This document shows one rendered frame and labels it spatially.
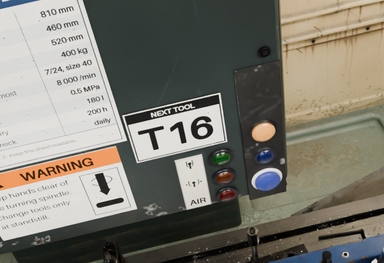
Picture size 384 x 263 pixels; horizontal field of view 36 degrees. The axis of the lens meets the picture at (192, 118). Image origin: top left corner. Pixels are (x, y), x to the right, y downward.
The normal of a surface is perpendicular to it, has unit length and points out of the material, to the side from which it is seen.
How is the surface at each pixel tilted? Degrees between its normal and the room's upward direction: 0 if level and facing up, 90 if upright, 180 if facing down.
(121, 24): 90
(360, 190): 23
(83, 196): 90
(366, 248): 0
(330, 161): 0
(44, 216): 90
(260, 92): 90
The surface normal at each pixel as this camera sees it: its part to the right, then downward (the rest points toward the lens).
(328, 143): -0.15, -0.71
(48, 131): 0.18, 0.66
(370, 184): -0.52, -0.51
